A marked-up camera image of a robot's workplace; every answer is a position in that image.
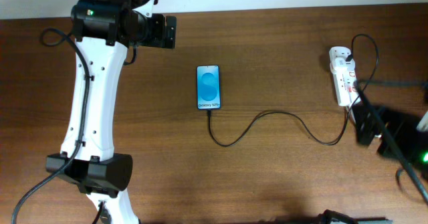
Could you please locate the black USB charging cable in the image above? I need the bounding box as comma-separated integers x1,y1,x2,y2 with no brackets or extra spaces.
206,33,380,148

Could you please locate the white power strip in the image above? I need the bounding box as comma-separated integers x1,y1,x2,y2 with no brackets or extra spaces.
329,46,360,107

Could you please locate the blue Galaxy smartphone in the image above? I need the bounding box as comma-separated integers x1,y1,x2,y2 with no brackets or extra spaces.
197,66,221,110

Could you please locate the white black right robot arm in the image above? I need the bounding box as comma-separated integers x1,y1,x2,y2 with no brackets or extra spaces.
314,106,427,223

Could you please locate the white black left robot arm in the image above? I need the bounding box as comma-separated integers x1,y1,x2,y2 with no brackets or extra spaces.
46,0,177,223

